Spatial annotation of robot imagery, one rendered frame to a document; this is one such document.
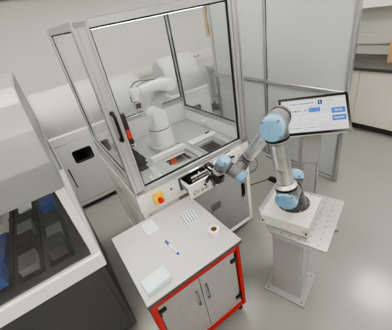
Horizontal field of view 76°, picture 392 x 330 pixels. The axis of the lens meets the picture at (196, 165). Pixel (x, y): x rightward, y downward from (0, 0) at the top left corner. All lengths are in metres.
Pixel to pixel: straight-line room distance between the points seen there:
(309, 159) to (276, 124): 1.27
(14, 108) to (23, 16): 3.38
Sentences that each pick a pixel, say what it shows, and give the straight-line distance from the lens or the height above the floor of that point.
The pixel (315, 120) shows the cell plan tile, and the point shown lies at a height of 1.05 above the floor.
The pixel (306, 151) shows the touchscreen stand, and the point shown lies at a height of 0.74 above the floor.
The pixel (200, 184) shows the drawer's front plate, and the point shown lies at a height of 0.90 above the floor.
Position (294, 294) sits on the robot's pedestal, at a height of 0.04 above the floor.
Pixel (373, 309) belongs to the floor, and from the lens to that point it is 2.35.
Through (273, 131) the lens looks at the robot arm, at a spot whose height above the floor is 1.41.
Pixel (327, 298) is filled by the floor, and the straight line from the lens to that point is 2.30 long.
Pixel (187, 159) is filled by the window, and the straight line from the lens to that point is 1.84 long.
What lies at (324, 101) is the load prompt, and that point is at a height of 1.16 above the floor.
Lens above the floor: 1.95
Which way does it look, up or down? 32 degrees down
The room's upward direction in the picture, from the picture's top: 12 degrees counter-clockwise
